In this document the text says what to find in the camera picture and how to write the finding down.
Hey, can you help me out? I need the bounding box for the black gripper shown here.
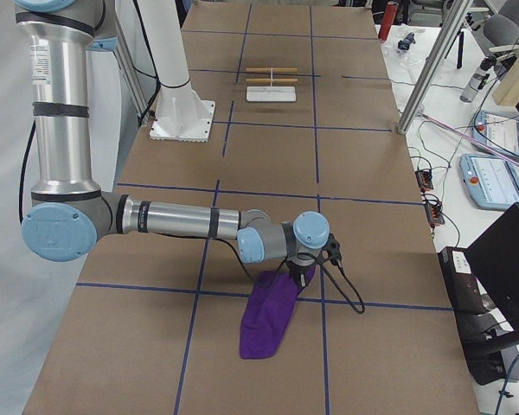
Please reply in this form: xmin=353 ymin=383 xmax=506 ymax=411
xmin=285 ymin=259 xmax=317 ymax=286

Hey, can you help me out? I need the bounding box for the purple microfibre towel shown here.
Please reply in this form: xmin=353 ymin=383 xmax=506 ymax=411
xmin=239 ymin=271 xmax=304 ymax=360

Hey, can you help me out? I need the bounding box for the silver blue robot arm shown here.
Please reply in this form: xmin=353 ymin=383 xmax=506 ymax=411
xmin=15 ymin=1 xmax=333 ymax=287

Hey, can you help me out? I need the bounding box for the white towel rack with wooden bars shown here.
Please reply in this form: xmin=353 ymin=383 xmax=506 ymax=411
xmin=245 ymin=67 xmax=298 ymax=103

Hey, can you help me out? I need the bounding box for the black usb hub right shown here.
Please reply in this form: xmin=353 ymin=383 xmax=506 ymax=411
xmin=422 ymin=194 xmax=445 ymax=228

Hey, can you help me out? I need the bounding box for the black usb hub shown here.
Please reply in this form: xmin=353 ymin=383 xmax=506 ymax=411
xmin=422 ymin=194 xmax=445 ymax=228
xmin=415 ymin=169 xmax=433 ymax=193

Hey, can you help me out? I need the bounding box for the black usb hub left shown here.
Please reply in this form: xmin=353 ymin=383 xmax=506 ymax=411
xmin=415 ymin=169 xmax=433 ymax=193

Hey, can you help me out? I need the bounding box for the black laptop with stand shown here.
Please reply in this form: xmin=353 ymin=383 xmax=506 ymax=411
xmin=438 ymin=202 xmax=519 ymax=385

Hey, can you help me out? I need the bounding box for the blue teach pendant near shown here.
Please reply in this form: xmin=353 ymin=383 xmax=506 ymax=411
xmin=459 ymin=154 xmax=519 ymax=211

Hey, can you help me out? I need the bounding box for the blue teach pendant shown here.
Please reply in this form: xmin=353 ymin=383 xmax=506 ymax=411
xmin=472 ymin=111 xmax=519 ymax=159
xmin=459 ymin=154 xmax=519 ymax=211

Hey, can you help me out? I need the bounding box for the blue teach pendant far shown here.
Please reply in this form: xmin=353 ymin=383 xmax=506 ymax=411
xmin=472 ymin=111 xmax=519 ymax=159

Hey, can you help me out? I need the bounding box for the dark blue folded umbrella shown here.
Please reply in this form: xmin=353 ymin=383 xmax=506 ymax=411
xmin=397 ymin=32 xmax=416 ymax=52

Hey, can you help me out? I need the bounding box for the clear water bottle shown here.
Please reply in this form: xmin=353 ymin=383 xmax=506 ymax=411
xmin=459 ymin=55 xmax=497 ymax=103

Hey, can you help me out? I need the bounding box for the red cylinder tube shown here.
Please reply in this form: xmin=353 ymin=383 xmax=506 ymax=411
xmin=378 ymin=1 xmax=399 ymax=42

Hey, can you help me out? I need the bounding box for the black wrist camera with cable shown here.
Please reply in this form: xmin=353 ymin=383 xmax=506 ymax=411
xmin=324 ymin=233 xmax=366 ymax=315

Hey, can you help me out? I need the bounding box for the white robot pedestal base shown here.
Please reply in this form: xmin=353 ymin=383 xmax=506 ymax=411
xmin=138 ymin=0 xmax=215 ymax=143

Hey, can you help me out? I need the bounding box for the grey aluminium frame post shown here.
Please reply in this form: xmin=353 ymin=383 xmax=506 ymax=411
xmin=397 ymin=0 xmax=472 ymax=135

